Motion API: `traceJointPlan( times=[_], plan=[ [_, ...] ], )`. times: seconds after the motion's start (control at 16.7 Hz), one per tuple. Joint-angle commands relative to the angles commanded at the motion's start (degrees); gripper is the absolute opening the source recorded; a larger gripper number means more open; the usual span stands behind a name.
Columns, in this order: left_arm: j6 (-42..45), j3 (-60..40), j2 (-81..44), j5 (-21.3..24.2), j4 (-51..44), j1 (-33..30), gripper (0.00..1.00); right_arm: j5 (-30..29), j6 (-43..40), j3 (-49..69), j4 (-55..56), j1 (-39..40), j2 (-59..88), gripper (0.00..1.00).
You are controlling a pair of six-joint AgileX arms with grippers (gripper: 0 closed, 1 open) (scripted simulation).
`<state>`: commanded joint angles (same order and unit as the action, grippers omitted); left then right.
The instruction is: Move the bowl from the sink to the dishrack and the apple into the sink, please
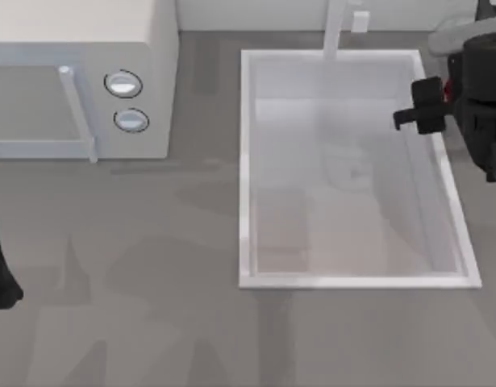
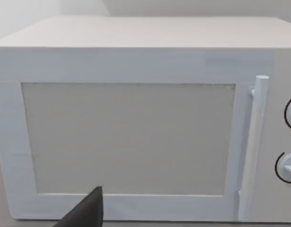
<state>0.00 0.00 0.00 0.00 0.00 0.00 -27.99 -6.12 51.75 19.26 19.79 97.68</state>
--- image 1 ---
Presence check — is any white sink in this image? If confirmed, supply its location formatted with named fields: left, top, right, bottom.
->
left=237, top=48, right=483, bottom=289

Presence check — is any pale microwave oven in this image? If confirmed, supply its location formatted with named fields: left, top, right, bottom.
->
left=0, top=0, right=179, bottom=164

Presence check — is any microwave oven glass door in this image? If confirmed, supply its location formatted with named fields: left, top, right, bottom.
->
left=0, top=64, right=96, bottom=160

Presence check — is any small round microwave knob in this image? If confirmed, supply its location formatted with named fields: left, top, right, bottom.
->
left=113, top=107, right=151, bottom=135

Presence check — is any tall white tap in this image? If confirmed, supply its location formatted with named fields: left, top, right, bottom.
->
left=322, top=0, right=364, bottom=62

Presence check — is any large round microwave knob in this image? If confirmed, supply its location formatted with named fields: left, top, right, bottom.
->
left=103, top=69, right=144, bottom=99

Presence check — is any white wall socket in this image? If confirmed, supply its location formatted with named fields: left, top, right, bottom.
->
left=352, top=10, right=370, bottom=34

